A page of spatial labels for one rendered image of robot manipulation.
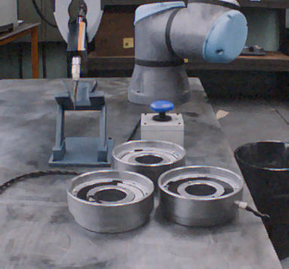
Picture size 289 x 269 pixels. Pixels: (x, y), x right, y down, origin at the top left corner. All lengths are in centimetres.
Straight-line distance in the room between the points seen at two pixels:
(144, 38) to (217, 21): 19
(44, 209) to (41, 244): 9
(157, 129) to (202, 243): 31
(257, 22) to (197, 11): 369
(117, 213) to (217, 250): 12
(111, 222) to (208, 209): 11
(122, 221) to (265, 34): 426
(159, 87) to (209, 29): 19
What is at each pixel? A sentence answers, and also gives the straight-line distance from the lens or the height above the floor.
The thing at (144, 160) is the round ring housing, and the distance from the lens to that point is 71.
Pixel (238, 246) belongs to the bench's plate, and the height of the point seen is 80.
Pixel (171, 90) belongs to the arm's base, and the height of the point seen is 83.
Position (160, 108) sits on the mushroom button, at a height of 87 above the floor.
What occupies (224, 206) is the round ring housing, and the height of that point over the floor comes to 83.
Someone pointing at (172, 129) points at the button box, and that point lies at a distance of 80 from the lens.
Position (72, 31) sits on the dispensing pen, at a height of 101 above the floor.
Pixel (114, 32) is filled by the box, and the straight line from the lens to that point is 408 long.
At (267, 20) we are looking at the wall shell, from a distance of 472.
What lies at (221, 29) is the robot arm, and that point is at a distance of 98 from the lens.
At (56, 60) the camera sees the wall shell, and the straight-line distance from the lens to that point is 472.
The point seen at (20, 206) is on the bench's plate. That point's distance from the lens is 63.
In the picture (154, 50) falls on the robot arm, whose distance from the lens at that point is 108.
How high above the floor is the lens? 108
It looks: 15 degrees down
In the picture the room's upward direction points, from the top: straight up
